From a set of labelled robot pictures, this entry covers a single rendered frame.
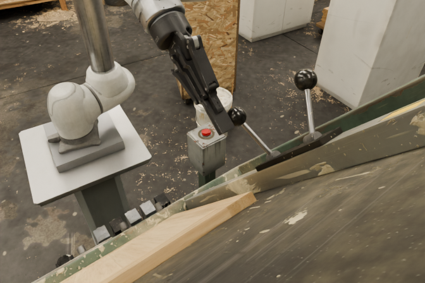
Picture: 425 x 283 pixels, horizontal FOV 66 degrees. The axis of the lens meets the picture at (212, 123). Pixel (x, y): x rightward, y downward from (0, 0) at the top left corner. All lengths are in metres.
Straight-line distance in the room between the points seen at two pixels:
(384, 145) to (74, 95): 1.20
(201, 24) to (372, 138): 2.28
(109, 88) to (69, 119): 0.21
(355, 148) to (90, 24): 1.09
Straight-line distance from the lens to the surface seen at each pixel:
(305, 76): 0.55
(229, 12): 2.65
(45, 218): 2.42
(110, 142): 1.54
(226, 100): 2.47
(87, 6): 1.30
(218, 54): 2.77
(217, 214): 0.56
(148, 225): 1.11
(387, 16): 2.78
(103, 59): 1.42
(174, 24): 0.61
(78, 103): 1.43
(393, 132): 0.41
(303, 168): 0.54
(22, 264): 2.30
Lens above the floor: 1.82
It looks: 40 degrees down
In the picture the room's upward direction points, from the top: straight up
